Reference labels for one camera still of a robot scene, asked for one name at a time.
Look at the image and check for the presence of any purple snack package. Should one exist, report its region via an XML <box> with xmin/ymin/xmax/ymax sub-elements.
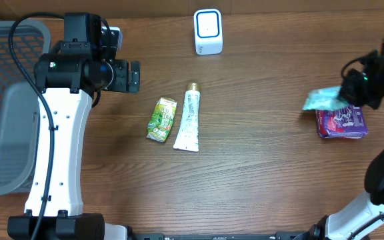
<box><xmin>315</xmin><ymin>105</ymin><xmax>368</xmax><ymax>139</ymax></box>

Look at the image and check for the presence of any teal snack packet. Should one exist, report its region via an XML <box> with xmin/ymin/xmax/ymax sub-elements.
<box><xmin>302</xmin><ymin>86</ymin><xmax>349</xmax><ymax>111</ymax></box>

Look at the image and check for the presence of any green juice carton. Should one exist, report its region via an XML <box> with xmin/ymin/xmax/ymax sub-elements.
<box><xmin>147</xmin><ymin>97</ymin><xmax>177</xmax><ymax>142</ymax></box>

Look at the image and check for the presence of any white tube gold cap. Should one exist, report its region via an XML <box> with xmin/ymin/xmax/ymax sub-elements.
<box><xmin>173</xmin><ymin>83</ymin><xmax>201</xmax><ymax>152</ymax></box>

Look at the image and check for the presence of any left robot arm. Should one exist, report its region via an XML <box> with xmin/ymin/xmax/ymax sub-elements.
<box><xmin>7</xmin><ymin>13</ymin><xmax>141</xmax><ymax>240</ymax></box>

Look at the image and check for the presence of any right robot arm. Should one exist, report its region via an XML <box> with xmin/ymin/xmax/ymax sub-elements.
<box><xmin>308</xmin><ymin>40</ymin><xmax>384</xmax><ymax>239</ymax></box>

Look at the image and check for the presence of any grey plastic basket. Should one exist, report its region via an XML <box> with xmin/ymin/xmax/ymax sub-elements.
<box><xmin>0</xmin><ymin>21</ymin><xmax>39</xmax><ymax>195</ymax></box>

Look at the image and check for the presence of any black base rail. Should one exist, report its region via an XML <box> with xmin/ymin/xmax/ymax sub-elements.
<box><xmin>127</xmin><ymin>231</ymin><xmax>309</xmax><ymax>240</ymax></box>

